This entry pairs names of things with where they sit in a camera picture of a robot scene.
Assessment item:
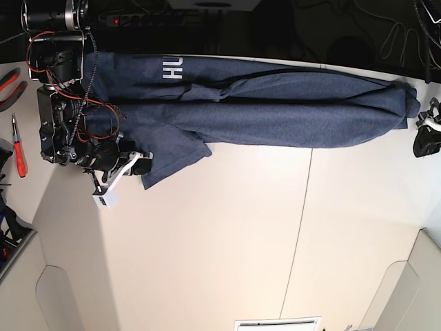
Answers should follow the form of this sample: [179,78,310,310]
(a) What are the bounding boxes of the blue t-shirt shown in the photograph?
[83,52,420,188]

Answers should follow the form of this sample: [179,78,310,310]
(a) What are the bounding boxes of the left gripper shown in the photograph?
[413,97,441,158]

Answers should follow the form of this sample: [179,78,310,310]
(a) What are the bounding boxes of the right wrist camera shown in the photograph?
[92,188,118,208]

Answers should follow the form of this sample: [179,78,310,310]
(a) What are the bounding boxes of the orange handled screwdriver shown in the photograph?
[12,114,26,178]

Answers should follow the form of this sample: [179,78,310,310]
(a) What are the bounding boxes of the braided camera cable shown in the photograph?
[67,30,99,163]

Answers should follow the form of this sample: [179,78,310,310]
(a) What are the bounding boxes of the black power strip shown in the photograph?
[98,11,203,28]

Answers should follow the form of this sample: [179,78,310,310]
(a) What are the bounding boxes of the white cable on floor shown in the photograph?
[351,0,435,70]

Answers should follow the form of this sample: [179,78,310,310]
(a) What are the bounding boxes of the orange grey pliers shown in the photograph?
[0,68,28,113]

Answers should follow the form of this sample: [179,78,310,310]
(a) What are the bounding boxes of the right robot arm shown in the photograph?
[21,1,153,195]

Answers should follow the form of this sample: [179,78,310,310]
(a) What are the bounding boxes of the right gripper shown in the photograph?
[81,132,154,190]

